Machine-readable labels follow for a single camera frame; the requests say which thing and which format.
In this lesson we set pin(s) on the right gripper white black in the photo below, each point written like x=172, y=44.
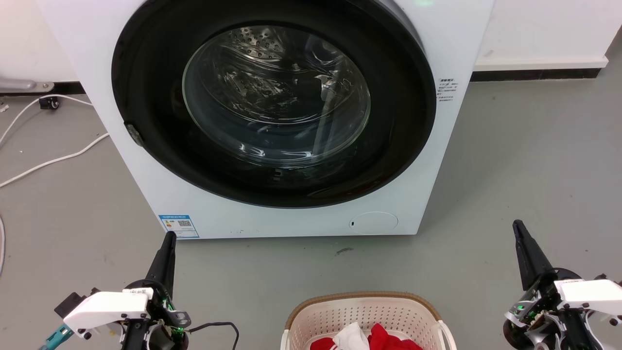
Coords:
x=588, y=294

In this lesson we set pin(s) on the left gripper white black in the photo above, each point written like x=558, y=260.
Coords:
x=107, y=307

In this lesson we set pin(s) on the cream perforated laundry basket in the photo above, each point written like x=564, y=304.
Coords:
x=340, y=311

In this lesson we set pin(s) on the blue energy label sticker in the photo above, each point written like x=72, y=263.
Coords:
x=179, y=226

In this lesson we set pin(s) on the white front-load washing machine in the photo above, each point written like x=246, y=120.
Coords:
x=146, y=194

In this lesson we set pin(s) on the teal plastic connector piece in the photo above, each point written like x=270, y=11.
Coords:
x=58, y=335

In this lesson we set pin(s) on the round white filter cover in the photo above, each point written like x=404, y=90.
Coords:
x=374, y=223

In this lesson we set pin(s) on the red garment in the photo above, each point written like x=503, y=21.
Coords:
x=384, y=339

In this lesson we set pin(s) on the printed warning text sticker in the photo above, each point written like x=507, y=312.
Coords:
x=447, y=90

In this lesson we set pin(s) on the round black glass washer door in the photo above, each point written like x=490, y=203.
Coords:
x=146, y=73

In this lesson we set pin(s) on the small black caster wheel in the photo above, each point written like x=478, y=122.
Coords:
x=49, y=102

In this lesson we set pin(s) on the white garment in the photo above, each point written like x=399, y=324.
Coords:
x=352, y=336

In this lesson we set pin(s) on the black wall baseboard strip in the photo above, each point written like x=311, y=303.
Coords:
x=534, y=75

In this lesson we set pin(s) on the grey metal floor bracket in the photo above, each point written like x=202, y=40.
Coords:
x=24, y=86

